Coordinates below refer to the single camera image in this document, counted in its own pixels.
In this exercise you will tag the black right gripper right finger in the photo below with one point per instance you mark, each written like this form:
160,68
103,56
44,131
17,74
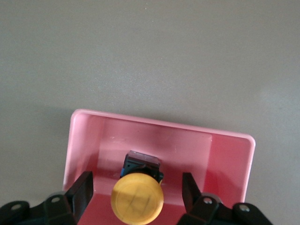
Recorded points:
193,197

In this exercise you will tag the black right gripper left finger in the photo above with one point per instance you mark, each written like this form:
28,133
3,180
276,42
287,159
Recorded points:
80,197

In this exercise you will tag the yellow push button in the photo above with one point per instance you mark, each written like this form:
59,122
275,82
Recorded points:
137,201

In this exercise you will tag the pink plastic bin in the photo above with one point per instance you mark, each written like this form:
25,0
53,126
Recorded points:
222,168

